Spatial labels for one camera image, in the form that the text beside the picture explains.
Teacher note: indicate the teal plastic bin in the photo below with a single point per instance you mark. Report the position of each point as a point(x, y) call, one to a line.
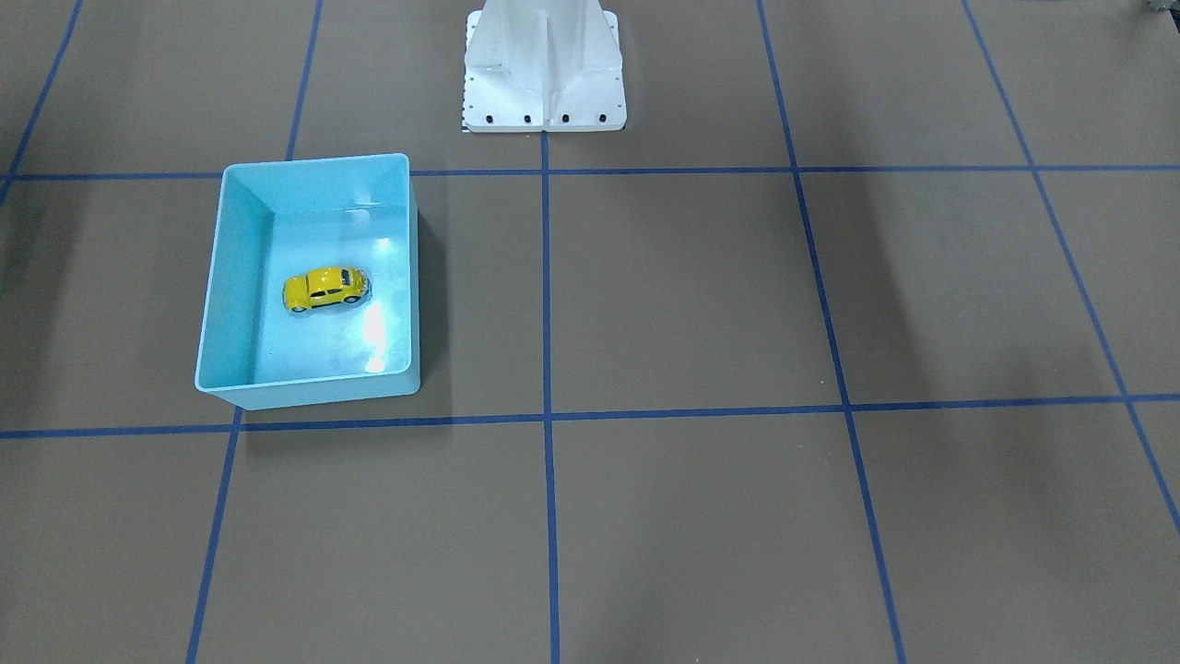
point(277, 220)

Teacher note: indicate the yellow beetle toy car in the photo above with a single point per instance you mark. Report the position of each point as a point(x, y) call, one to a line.
point(324, 286)

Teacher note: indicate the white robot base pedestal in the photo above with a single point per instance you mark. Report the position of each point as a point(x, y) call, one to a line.
point(543, 66)

